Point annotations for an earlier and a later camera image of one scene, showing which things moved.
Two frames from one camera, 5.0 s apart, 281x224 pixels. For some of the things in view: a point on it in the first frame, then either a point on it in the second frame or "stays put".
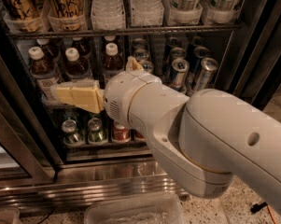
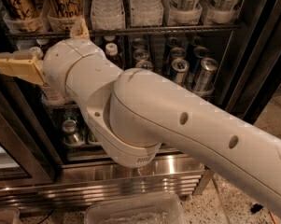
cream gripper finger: x=133 y=64 to x=78 y=28
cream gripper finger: x=85 y=94 to x=21 y=63
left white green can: x=182 y=4 stays put
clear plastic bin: x=141 y=208 stays put
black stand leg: x=256 y=207 stays put
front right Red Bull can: x=208 y=65 stays put
